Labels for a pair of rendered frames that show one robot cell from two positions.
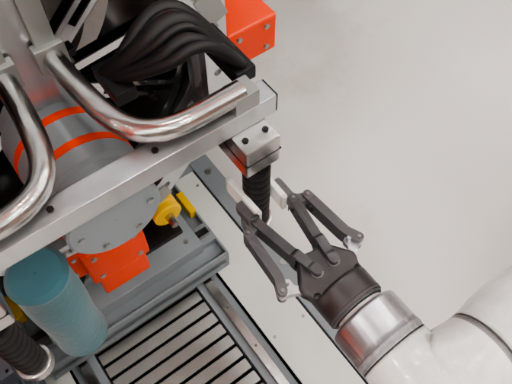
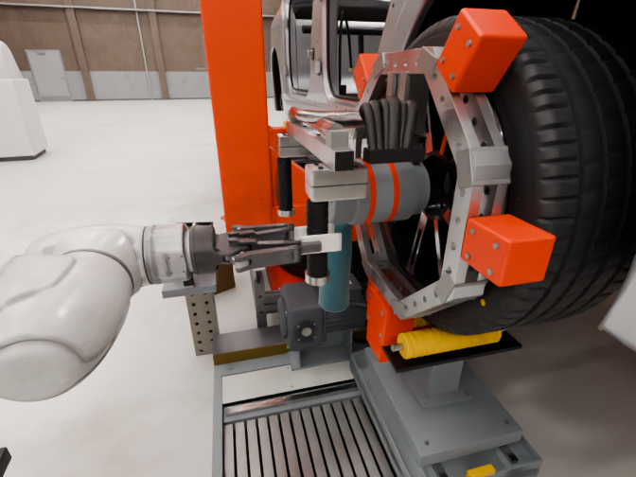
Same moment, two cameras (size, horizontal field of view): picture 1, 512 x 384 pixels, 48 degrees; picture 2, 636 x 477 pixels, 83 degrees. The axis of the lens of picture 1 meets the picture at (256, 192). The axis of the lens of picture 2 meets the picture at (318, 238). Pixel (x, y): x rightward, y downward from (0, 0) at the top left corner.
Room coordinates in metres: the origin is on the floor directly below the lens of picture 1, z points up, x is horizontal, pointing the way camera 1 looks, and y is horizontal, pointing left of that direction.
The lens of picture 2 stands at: (0.60, -0.50, 1.08)
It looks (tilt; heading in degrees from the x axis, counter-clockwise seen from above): 24 degrees down; 113
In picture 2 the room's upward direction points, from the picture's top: straight up
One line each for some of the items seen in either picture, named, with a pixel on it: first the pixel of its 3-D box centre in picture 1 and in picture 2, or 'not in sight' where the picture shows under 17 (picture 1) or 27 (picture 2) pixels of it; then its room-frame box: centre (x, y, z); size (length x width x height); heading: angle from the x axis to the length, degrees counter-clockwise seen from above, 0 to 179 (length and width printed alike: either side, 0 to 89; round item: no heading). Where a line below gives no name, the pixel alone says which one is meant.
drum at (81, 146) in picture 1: (77, 164); (371, 190); (0.42, 0.23, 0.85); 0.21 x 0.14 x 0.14; 36
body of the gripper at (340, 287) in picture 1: (334, 281); (221, 248); (0.27, -0.09, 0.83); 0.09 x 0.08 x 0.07; 37
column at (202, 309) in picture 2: not in sight; (202, 306); (-0.31, 0.45, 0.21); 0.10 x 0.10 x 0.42; 36
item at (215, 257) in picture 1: (108, 259); (429, 405); (0.62, 0.38, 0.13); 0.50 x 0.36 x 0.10; 126
